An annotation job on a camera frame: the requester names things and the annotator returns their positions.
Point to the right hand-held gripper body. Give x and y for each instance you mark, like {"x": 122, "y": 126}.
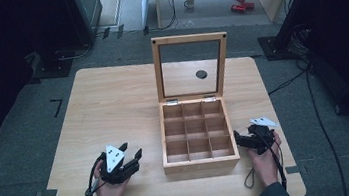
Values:
{"x": 260, "y": 136}

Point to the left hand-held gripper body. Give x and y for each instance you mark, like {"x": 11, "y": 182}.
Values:
{"x": 114, "y": 162}

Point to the wooden compartment box with lid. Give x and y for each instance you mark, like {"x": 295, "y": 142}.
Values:
{"x": 197, "y": 135}

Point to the person's left hand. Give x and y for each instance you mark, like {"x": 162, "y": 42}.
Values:
{"x": 110, "y": 191}

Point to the person's right hand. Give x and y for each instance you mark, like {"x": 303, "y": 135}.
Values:
{"x": 266, "y": 167}

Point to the black tape strip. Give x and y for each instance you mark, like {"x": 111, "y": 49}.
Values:
{"x": 46, "y": 194}
{"x": 292, "y": 169}

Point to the black tape corner mark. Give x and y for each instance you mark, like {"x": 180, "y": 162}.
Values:
{"x": 58, "y": 105}

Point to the black metal stand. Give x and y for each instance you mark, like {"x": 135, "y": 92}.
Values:
{"x": 284, "y": 37}

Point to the black cabinet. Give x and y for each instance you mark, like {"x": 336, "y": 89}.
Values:
{"x": 84, "y": 11}

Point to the grey mug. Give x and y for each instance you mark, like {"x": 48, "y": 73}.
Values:
{"x": 189, "y": 2}

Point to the white board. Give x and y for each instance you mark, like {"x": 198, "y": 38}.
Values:
{"x": 146, "y": 4}

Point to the black stand base plate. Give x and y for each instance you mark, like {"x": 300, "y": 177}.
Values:
{"x": 53, "y": 67}

